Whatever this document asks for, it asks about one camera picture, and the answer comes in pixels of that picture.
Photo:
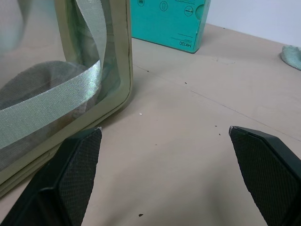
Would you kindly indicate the light green cloth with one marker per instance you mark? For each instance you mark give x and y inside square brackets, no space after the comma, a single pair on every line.
[292,57]

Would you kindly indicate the teal cardboard box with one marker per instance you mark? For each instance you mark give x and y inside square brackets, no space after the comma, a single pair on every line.
[164,21]

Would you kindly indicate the clear plastic zipper pouch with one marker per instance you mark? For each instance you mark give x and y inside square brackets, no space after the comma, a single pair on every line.
[70,77]

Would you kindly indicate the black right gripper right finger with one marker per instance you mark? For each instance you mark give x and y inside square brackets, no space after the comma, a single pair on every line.
[265,174]

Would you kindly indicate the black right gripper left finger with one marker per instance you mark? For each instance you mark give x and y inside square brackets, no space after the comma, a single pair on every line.
[70,179]

